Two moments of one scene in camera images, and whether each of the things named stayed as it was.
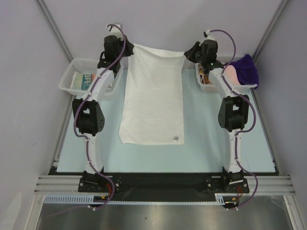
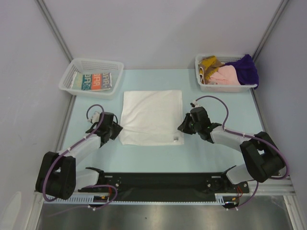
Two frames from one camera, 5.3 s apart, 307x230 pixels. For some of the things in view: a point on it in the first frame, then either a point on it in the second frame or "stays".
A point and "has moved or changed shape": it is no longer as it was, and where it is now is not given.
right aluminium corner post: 278,13 stays
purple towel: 246,71 stays
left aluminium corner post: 53,28 stays
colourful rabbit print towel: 82,81 stays
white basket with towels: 240,71 stays
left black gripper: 129,47 to 117,129
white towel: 152,107 has moved or changed shape
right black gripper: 192,52 to 187,124
